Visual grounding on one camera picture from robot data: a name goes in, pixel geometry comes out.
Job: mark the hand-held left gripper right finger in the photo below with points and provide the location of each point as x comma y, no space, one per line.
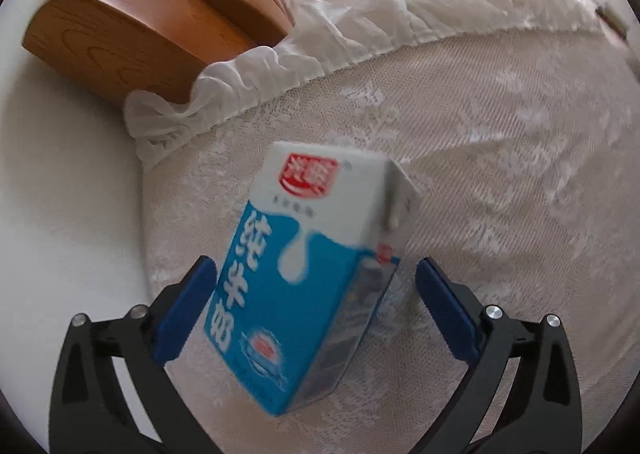
447,319

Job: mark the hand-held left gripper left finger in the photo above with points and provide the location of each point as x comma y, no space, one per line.
182,319

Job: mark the blue and white milk carton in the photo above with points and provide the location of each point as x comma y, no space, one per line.
300,234

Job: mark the white lace frilled cloth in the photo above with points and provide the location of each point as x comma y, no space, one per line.
500,184

